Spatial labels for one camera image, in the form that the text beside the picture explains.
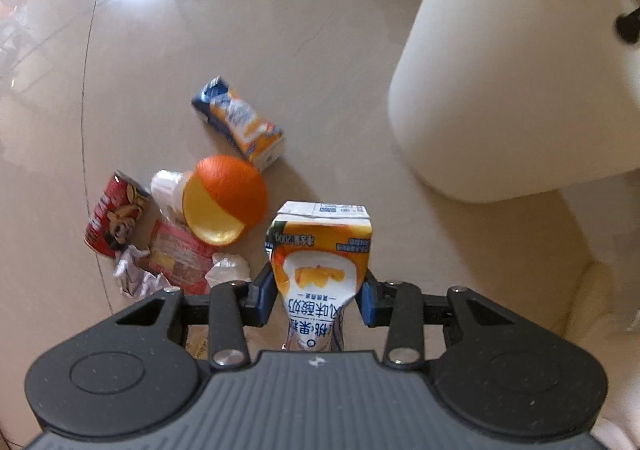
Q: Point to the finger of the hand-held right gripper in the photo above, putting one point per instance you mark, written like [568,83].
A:
[628,25]

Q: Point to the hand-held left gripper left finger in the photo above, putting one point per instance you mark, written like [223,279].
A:
[265,301]

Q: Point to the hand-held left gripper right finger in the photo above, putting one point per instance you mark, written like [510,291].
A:
[368,301]

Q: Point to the white tissue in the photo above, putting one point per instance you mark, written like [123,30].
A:
[227,270]

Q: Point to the white orange yogurt carton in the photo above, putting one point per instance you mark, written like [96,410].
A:
[316,270]

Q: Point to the pink snack wrapper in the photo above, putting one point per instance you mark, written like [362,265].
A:
[177,255]

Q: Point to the orange paper cup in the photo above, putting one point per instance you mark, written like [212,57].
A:
[227,200]

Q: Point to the white round bin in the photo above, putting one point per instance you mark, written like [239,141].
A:
[505,64]

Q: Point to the purple white paper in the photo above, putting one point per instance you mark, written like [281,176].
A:
[135,275]

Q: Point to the white lidded plastic cup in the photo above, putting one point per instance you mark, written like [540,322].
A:
[167,190]

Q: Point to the red drink can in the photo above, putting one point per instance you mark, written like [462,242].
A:
[114,217]

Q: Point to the blue orange drink carton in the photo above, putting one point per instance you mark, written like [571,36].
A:
[240,122]

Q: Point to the small beige packet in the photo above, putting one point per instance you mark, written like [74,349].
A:
[198,349]

